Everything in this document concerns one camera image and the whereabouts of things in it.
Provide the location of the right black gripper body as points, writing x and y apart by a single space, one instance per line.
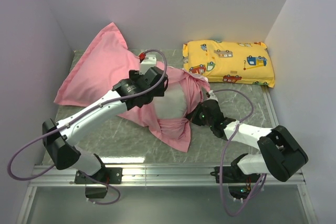
199 117

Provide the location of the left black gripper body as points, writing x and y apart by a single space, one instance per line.
135 75

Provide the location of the pink pillowcase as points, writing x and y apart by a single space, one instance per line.
105 62

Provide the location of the white pillow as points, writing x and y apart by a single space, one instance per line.
172 105

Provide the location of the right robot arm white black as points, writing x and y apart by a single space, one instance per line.
280 155

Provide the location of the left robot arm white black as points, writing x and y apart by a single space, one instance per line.
61 138

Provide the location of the yellow cartoon car pillow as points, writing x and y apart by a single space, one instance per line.
230 62

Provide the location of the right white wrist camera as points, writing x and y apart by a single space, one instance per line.
211 95

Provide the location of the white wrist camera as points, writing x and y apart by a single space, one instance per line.
148 62
211 95

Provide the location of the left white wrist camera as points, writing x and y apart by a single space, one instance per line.
148 62

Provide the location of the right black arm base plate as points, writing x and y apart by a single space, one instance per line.
239 183

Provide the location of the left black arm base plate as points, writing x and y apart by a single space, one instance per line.
98 185

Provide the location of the aluminium rail frame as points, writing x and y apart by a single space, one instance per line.
147 162

